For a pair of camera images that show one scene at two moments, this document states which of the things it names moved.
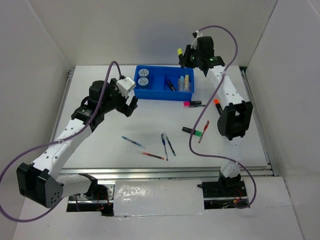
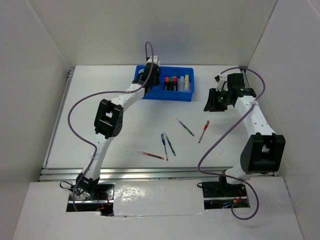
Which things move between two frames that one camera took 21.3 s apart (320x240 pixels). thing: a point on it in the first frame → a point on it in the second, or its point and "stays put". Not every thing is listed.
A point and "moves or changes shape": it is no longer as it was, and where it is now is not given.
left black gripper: (125, 109) → (157, 82)
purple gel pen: (195, 106) → (185, 127)
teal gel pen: (171, 147) stays put
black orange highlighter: (217, 102) moves or changes shape
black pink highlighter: (190, 103) → (175, 83)
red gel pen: (152, 155) stays put
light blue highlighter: (182, 80) stays put
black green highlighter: (196, 132) → (171, 84)
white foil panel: (158, 197) stays put
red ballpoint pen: (205, 128) stays put
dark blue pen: (164, 143) stays put
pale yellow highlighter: (186, 82) stays put
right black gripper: (186, 63) → (211, 105)
